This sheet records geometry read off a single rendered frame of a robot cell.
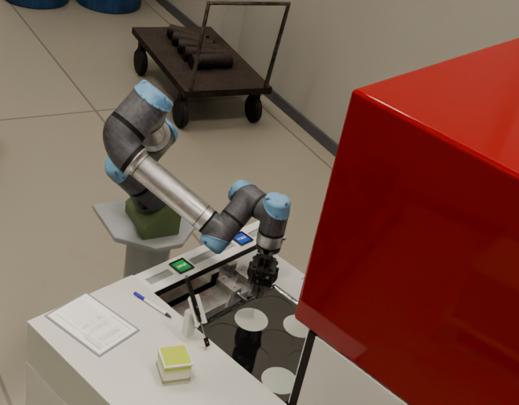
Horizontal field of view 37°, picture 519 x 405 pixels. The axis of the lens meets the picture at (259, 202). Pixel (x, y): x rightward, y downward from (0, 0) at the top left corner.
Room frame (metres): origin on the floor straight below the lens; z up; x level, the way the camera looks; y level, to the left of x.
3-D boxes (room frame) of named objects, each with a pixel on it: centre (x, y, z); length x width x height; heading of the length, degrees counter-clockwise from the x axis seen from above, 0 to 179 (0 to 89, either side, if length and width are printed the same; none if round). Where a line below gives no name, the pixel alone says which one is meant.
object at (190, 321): (1.58, 0.11, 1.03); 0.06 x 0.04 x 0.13; 52
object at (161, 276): (1.98, 0.12, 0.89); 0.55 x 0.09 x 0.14; 142
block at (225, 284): (1.91, 0.04, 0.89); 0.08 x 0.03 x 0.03; 52
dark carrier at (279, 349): (1.70, -0.13, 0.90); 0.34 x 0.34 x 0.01; 52
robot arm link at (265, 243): (1.82, -0.05, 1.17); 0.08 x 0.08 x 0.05
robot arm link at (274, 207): (1.82, -0.05, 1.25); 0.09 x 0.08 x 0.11; 51
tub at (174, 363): (1.43, 0.13, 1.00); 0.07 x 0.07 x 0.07; 26
